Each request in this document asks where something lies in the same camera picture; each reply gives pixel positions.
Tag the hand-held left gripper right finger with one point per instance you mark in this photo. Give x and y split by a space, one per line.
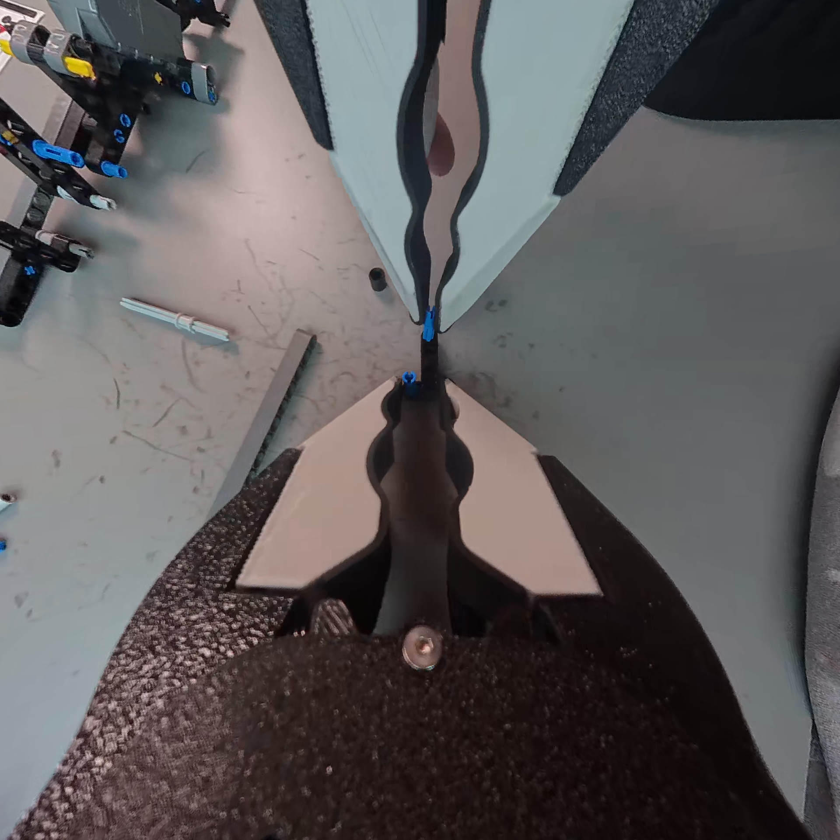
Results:
518 512

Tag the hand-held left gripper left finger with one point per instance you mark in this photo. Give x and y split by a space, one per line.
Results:
315 505

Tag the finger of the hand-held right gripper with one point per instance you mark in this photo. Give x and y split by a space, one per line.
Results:
367 98
538 98

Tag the blue toy connector pin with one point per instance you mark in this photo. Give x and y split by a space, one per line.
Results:
428 325
409 384

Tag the black toy beam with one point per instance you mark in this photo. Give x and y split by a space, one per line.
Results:
430 367

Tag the grey desk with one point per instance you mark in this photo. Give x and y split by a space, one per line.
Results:
656 328

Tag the person's right hand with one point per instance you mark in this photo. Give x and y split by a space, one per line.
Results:
442 145

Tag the grey toy beam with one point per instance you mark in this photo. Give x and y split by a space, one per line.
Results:
266 420

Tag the small black bush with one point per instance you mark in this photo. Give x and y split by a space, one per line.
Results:
377 279

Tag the light grey toy axle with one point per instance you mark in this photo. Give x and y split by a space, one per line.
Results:
174 319

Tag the person's grey patterned clothing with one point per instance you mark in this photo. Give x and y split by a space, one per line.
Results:
827 590

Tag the black toy frame assembly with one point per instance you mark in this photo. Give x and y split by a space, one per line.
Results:
98 85

